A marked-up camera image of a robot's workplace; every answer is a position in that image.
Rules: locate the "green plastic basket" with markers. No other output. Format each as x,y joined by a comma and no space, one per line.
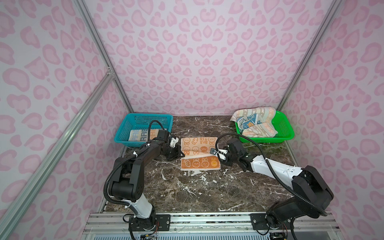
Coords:
282,126

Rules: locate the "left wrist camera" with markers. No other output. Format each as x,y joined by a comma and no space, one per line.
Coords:
168,138

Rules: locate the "aluminium front rail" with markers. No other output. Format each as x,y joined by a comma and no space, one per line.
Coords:
212,226

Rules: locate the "left rear aluminium post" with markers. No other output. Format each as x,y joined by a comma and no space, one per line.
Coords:
91,26

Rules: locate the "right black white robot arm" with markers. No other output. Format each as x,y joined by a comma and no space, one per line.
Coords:
310,193

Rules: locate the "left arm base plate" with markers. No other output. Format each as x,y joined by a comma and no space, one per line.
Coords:
158,222

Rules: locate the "left diagonal aluminium strut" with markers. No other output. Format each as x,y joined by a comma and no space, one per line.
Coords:
21,204

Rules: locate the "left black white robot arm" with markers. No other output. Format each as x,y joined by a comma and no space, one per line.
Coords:
125,184

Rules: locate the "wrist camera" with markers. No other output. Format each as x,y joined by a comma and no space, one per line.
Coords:
221,154
168,138

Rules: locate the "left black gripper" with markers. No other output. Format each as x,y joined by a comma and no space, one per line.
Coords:
177,152

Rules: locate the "blue patterned towel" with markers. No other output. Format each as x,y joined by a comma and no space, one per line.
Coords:
246,122

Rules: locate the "pale pink patterned towel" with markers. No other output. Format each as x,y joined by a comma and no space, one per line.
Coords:
263,130

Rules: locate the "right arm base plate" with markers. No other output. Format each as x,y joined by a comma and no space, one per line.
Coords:
258,221

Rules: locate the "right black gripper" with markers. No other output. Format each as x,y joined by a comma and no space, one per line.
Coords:
228,163

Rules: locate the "cream rabbit lettered towel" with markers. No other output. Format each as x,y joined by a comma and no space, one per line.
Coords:
142,135

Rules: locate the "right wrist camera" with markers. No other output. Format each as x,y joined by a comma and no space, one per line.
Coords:
221,154

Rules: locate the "aluminium post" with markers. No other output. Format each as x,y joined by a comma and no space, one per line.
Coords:
91,26
331,14

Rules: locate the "orange bear pattern towel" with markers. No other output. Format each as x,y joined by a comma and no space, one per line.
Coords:
197,154

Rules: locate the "right rear aluminium post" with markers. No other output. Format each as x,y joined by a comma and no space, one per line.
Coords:
331,14

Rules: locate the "teal plastic basket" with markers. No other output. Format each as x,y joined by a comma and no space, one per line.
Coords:
141,122

